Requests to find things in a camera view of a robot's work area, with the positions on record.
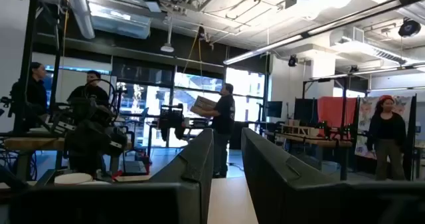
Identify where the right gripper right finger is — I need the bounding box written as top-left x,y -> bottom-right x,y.
241,128 -> 425,224

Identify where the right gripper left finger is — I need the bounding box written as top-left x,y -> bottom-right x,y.
9,128 -> 214,224

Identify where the pink white mug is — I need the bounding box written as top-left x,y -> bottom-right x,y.
54,172 -> 94,186

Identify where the person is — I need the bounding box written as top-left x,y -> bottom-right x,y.
9,61 -> 48,132
365,94 -> 408,181
66,70 -> 110,107
199,82 -> 236,179

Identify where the small black monitor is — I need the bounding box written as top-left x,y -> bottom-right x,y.
266,100 -> 284,119

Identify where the black flat panel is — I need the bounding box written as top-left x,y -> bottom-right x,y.
294,98 -> 319,125

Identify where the brown cardboard box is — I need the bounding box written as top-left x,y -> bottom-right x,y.
189,95 -> 217,118

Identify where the reddish hanging cloth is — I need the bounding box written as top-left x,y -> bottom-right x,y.
317,96 -> 359,138

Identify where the white pendant lamp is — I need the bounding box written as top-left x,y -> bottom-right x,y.
160,16 -> 176,54

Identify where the round black ceiling fixture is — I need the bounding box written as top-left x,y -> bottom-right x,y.
397,17 -> 422,38

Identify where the wooden workbench with black frame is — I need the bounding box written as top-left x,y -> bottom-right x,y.
3,0 -> 133,181
275,77 -> 353,181

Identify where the painted wall poster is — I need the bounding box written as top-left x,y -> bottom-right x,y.
354,96 -> 414,160

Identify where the black ceiling light rail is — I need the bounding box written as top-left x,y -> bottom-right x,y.
222,0 -> 425,66

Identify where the white vented air duct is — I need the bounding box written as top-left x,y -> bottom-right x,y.
330,26 -> 408,65

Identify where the rectangular silver air duct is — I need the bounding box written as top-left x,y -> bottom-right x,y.
88,1 -> 153,41

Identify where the round silver air duct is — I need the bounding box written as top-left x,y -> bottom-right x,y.
62,0 -> 96,41

